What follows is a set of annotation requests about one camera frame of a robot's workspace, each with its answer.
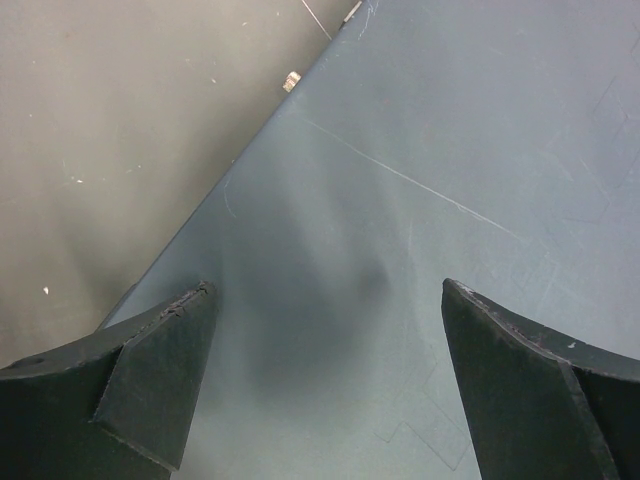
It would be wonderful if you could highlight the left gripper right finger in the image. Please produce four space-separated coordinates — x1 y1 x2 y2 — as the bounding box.
442 279 639 479

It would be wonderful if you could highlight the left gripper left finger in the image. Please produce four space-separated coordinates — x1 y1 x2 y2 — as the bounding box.
1 282 218 479

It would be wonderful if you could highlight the dark blue network switch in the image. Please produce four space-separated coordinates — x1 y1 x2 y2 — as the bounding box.
114 1 639 479

